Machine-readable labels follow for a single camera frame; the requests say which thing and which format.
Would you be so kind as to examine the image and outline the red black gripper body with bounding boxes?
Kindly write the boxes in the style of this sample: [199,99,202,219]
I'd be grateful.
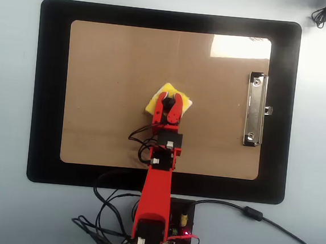
[148,121,185,156]

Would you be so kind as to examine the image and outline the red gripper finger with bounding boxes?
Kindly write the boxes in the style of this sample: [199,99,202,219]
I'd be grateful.
[152,90,170,126]
[165,92,186,126]

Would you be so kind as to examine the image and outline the yellow sponge with black knob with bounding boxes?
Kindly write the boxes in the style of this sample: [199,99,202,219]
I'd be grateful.
[144,80,196,121]

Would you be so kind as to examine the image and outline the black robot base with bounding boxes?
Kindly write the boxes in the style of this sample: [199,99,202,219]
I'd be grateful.
[129,194,197,244]

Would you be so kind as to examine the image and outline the brown clipboard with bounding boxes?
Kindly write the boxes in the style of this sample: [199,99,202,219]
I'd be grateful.
[58,19,273,182]

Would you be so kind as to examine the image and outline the silver metal clipboard clip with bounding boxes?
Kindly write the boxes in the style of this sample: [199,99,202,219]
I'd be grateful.
[241,71,277,149]

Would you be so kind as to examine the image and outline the robot controller circuit board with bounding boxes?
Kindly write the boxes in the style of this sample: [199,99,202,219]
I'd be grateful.
[166,226,195,244]

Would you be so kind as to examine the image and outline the black desk mat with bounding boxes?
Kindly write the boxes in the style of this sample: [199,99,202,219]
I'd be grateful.
[25,0,303,206]

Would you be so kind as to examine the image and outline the black servo wire bundle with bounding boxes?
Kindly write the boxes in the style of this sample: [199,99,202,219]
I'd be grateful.
[69,114,160,244]

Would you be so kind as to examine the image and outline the black power cable with ferrite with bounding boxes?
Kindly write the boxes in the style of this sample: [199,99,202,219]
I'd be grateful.
[179,197,326,244]

